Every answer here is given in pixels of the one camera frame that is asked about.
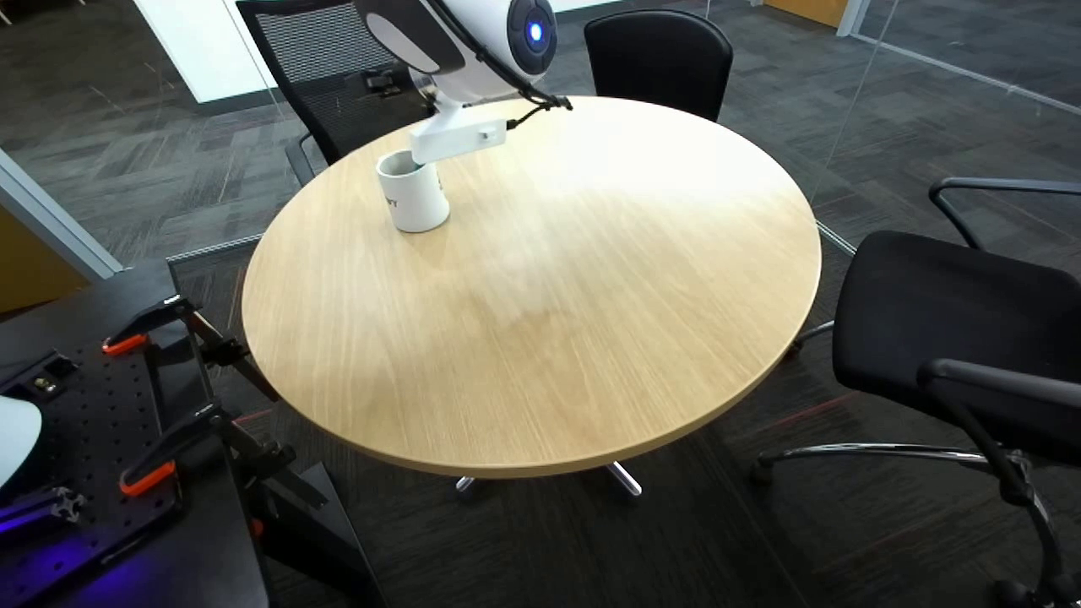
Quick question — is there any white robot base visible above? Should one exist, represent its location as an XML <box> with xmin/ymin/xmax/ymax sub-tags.
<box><xmin>0</xmin><ymin>390</ymin><xmax>46</xmax><ymax>489</ymax></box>

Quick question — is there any black metal bracket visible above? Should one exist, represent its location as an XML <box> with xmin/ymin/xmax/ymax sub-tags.
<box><xmin>0</xmin><ymin>484</ymin><xmax>92</xmax><ymax>537</ymax></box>

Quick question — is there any black armchair chrome base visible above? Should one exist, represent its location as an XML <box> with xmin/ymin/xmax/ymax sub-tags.
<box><xmin>748</xmin><ymin>173</ymin><xmax>1081</xmax><ymax>608</ymax></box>

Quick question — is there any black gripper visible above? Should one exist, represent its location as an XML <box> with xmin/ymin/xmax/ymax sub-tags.
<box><xmin>356</xmin><ymin>65</ymin><xmax>444</xmax><ymax>110</ymax></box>

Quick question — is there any black perforated robot stand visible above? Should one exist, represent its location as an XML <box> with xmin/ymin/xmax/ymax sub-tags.
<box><xmin>0</xmin><ymin>261</ymin><xmax>273</xmax><ymax>608</ymax></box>

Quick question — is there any orange handled black clamp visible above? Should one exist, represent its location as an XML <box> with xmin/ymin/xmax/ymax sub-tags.
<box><xmin>98</xmin><ymin>291</ymin><xmax>279</xmax><ymax>402</ymax></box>
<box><xmin>113</xmin><ymin>402</ymin><xmax>332</xmax><ymax>509</ymax></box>

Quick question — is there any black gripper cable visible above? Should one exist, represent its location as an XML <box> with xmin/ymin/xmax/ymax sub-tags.
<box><xmin>504</xmin><ymin>91</ymin><xmax>576</xmax><ymax>136</ymax></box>

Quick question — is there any black fabric chair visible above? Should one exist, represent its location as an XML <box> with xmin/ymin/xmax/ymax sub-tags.
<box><xmin>582</xmin><ymin>5</ymin><xmax>736</xmax><ymax>125</ymax></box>

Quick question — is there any black mesh office chair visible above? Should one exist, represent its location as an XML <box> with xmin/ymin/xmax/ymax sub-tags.
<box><xmin>232</xmin><ymin>0</ymin><xmax>471</xmax><ymax>173</ymax></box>

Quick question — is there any white ceramic mug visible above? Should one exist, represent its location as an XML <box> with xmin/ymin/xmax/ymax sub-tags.
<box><xmin>376</xmin><ymin>149</ymin><xmax>457</xmax><ymax>237</ymax></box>

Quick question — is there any black connector block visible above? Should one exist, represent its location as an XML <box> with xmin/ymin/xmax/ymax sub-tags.
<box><xmin>0</xmin><ymin>348</ymin><xmax>81</xmax><ymax>398</ymax></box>

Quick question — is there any chrome table base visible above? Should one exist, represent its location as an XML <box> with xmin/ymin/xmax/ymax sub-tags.
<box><xmin>450</xmin><ymin>456</ymin><xmax>647</xmax><ymax>503</ymax></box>

